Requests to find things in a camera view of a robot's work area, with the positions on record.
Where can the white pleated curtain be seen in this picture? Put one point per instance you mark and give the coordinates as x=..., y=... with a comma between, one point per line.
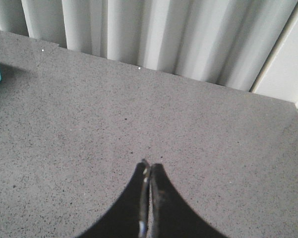
x=226, y=42

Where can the white window frame post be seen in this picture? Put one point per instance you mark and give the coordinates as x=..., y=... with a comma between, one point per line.
x=278, y=77

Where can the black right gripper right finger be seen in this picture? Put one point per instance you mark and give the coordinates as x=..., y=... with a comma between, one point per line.
x=172, y=216

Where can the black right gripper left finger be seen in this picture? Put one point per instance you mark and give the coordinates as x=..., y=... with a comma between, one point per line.
x=128, y=216

